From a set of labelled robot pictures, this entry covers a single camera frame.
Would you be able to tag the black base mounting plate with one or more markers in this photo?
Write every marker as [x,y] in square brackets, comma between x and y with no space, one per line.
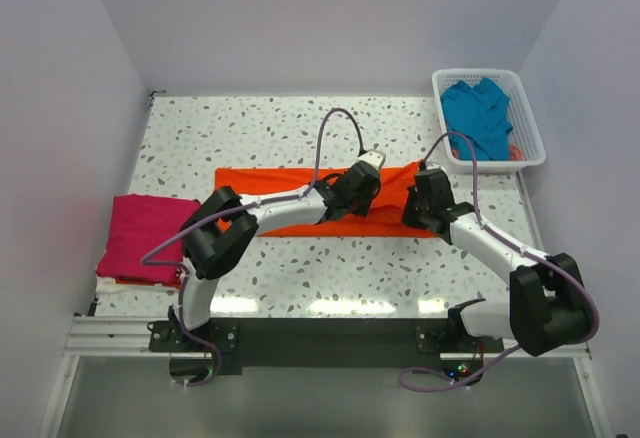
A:
[195,369]

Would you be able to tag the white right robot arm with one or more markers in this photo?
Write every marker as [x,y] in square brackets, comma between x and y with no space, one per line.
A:
[547,306]

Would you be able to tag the blue t shirt in basket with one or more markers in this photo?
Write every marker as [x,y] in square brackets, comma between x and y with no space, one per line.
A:
[476,118]

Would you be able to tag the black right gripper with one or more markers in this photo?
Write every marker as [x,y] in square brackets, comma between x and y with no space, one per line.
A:
[408,218]

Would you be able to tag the magenta folded t shirt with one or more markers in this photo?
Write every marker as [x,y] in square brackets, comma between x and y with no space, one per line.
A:
[138,224]

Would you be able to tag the aluminium front rail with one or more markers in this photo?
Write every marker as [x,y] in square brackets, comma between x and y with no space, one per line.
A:
[277,337]

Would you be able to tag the white plastic laundry basket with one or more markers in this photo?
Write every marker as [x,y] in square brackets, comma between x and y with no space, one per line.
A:
[525,134]

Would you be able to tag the orange t shirt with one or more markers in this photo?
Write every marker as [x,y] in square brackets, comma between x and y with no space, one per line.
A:
[383,220]

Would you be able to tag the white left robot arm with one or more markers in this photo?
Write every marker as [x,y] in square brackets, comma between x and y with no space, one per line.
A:
[217,235]

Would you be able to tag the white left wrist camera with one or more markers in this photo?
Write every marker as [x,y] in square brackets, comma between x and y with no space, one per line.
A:
[374,158]

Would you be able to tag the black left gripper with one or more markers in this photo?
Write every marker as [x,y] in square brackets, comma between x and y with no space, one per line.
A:
[363,209]

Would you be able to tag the pink garment in basket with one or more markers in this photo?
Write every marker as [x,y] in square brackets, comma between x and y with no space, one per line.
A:
[515,153]

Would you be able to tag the white folded t shirt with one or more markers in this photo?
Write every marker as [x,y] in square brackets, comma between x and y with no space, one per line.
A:
[109,285]

